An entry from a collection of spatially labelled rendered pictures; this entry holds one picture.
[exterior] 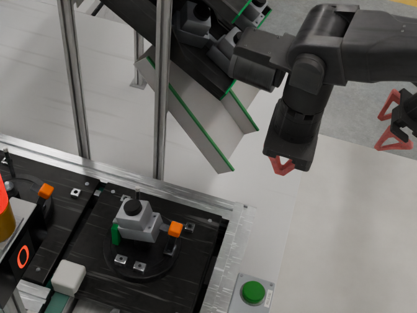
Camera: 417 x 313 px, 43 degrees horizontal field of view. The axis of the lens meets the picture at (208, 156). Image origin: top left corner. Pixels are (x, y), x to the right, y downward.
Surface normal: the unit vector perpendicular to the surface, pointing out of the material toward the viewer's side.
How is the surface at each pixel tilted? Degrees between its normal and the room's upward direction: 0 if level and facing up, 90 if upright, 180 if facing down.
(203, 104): 45
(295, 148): 1
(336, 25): 21
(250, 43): 13
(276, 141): 1
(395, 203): 0
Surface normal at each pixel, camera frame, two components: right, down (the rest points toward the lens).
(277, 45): -0.06, -0.52
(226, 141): 0.70, -0.18
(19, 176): 0.09, -0.64
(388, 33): -0.31, -0.59
